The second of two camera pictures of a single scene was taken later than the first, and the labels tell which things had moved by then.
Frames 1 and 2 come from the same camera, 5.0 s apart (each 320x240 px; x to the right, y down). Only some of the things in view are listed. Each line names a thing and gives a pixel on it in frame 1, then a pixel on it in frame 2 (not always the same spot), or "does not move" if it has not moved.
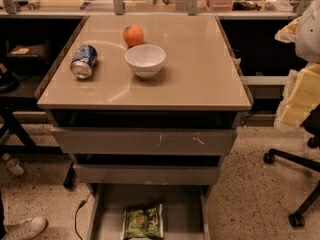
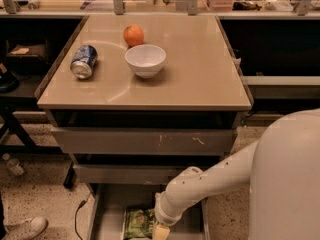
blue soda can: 83,59 does not move
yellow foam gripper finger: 301,95 -> 161,233
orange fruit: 133,35 does not move
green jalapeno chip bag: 143,222 does not move
